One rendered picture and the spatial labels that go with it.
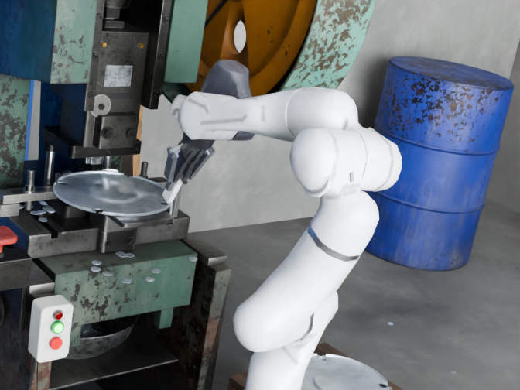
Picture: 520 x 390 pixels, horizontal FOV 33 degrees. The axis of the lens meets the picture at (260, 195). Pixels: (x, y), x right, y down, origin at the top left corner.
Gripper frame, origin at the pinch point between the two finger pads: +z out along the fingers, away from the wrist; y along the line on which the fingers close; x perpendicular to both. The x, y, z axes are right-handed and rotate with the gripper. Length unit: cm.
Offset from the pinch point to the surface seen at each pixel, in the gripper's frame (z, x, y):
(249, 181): 109, 96, 143
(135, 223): 0.6, -8.7, -14.5
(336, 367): 28, -44, 41
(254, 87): -21.1, 12.3, 22.6
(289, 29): -38.1, 14.3, 25.9
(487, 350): 74, -35, 161
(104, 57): -20.3, 24.7, -14.2
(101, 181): 11.0, 14.5, -8.8
